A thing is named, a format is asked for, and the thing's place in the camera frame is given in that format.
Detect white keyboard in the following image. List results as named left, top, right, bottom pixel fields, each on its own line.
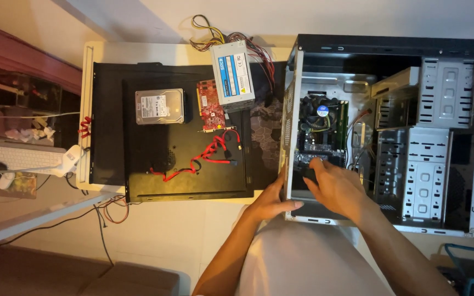
left=0, top=146, right=66, bottom=172

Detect white computer mouse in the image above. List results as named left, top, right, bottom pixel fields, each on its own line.
left=0, top=172, right=16, bottom=190

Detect large black side panel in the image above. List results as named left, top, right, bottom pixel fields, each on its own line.
left=90, top=62, right=221, bottom=186

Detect bundle of power supply cables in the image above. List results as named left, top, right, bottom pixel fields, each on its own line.
left=190, top=14, right=277, bottom=108

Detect red graphics card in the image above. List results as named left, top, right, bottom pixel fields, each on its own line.
left=196, top=79, right=238, bottom=133

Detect grey power supply unit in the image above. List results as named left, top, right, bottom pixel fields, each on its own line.
left=210, top=40, right=256, bottom=114

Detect red coiled twist tie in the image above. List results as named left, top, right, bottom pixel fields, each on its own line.
left=78, top=116, right=93, bottom=139

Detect red and black loose wires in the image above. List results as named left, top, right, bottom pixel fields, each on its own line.
left=103, top=196, right=131, bottom=225

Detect black processor cooler fan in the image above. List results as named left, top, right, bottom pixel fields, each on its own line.
left=301, top=95, right=340, bottom=133

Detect person's right hand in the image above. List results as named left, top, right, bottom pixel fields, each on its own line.
left=303, top=157, right=376, bottom=221

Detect person's white shirt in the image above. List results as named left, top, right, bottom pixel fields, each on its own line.
left=235, top=205, right=395, bottom=296

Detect green memory sticks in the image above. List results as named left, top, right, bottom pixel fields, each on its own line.
left=339, top=101, right=350, bottom=151

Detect silver hard disk drive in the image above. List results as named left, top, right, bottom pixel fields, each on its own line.
left=135, top=88, right=186, bottom=126

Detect black metal computer case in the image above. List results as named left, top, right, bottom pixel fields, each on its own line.
left=280, top=34, right=474, bottom=238

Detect patterned mouse pad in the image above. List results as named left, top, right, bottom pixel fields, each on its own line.
left=4, top=172, right=38, bottom=200

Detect case internal wires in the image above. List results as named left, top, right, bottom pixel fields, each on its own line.
left=345, top=108, right=377, bottom=175

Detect red data cable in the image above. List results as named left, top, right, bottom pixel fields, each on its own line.
left=150, top=129, right=243, bottom=183

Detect black floor cable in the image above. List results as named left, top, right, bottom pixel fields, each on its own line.
left=0, top=201, right=115, bottom=266

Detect computer motherboard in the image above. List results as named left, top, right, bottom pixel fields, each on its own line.
left=295, top=92, right=351, bottom=194

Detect blue wire basket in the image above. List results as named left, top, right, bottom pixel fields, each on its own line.
left=438, top=243, right=474, bottom=296

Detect dark map desk mat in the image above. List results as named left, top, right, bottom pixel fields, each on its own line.
left=243, top=62, right=288, bottom=190

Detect dark red cluttered shelf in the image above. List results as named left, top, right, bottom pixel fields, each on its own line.
left=0, top=22, right=84, bottom=142

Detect person's left hand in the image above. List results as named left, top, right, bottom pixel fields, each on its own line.
left=247, top=169, right=304, bottom=223

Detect beige optical drive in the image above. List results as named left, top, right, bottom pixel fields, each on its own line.
left=371, top=67, right=421, bottom=99

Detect black case side panel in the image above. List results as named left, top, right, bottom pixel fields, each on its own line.
left=123, top=78, right=255, bottom=203

